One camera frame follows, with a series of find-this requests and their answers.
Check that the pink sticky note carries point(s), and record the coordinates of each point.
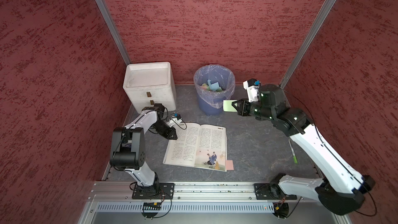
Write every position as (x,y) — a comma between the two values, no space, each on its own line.
(229,165)

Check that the aluminium front rail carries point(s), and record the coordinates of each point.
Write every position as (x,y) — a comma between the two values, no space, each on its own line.
(185,191)

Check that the white three-drawer cabinet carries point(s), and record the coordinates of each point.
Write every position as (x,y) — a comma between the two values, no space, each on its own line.
(156,78)

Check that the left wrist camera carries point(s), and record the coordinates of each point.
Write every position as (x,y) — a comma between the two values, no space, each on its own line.
(175,119)

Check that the green sticky note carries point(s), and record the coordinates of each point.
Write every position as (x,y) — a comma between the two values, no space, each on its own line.
(228,106)

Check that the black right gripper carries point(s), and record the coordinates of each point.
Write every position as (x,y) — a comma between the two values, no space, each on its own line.
(242,109)

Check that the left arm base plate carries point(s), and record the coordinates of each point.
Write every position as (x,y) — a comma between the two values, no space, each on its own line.
(162,191)

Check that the green white pen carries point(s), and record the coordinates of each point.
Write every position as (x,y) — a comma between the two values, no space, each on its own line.
(293,152)

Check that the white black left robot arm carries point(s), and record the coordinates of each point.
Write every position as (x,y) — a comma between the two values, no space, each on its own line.
(127,153)

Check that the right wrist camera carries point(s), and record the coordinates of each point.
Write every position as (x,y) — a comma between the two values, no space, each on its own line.
(252,86)

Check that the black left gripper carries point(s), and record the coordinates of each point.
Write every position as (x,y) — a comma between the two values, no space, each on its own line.
(168,134)

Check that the blue trash bin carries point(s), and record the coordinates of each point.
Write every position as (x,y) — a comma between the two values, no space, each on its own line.
(208,110)

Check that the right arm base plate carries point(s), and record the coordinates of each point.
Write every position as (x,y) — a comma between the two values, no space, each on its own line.
(271,192)

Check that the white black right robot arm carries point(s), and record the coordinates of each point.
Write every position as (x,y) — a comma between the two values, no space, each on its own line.
(342,190)

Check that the clear plastic bin liner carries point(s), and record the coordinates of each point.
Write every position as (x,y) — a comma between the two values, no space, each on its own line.
(216,73)

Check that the children's book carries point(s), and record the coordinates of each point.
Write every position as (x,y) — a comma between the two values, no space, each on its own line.
(198,146)

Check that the discarded sticky notes in bin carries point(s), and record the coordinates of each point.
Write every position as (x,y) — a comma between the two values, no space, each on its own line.
(213,87)

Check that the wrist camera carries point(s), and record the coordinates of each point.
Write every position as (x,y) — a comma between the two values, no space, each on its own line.
(175,119)
(252,86)

